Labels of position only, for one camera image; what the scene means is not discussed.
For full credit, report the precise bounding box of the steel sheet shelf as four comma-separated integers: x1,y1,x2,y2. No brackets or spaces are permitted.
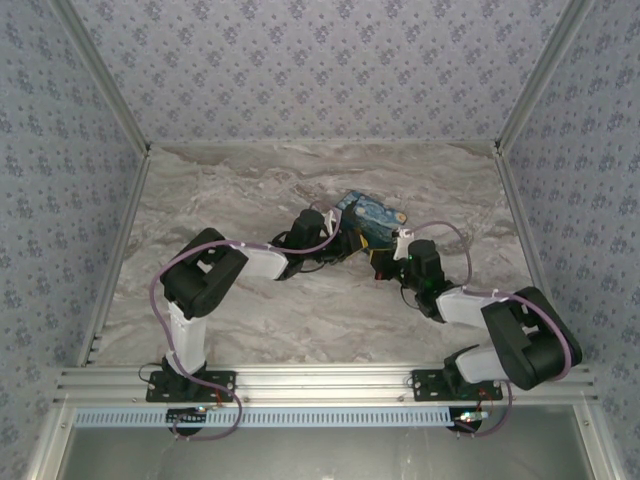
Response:
64,424,596,480

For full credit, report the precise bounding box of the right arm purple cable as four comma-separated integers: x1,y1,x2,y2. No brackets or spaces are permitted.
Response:
397,220,574,381

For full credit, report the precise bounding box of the white slotted cable duct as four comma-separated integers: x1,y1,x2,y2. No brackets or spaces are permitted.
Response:
73,405,464,429

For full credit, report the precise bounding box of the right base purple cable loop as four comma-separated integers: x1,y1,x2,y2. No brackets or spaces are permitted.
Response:
455,382,514,439

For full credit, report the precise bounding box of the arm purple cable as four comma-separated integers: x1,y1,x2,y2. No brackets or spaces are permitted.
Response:
151,200,346,371
397,220,574,381

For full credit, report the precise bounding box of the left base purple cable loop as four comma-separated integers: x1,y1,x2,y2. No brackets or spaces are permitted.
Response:
169,382,244,442

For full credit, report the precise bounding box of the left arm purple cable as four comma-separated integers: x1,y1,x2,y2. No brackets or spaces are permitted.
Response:
151,200,346,371

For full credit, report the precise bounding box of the starry night tin box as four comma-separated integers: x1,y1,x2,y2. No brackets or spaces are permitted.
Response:
333,188,409,251

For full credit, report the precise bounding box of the long aluminium mounting rail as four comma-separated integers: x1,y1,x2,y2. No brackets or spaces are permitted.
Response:
49,363,601,405

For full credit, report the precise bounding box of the short aluminium frame leg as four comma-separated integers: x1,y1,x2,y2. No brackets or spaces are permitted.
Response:
24,404,76,480
574,403,626,480

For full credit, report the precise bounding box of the aluminium table side rail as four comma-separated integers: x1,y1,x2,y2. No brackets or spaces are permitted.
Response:
77,149,154,369
492,144,554,301

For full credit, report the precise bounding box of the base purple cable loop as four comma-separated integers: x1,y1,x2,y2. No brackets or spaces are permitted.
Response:
455,382,514,439
169,382,244,442

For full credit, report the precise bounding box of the aluminium frame post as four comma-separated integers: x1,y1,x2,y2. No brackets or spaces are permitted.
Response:
48,0,152,159
492,0,599,159

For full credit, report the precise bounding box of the right small circuit board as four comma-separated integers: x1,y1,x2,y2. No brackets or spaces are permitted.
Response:
452,409,489,431

